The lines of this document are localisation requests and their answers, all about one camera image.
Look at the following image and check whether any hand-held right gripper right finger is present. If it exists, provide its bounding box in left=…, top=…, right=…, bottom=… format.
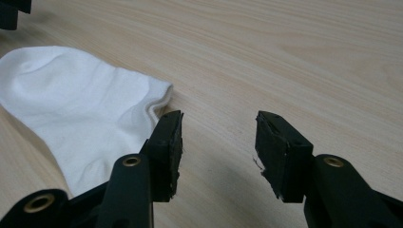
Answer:
left=254, top=110, right=403, bottom=228

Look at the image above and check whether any white sock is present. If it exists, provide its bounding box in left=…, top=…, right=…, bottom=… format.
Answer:
left=0, top=45, right=174, bottom=198

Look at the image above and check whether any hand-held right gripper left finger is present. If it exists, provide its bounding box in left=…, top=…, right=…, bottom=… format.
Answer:
left=94, top=109, right=185, bottom=228

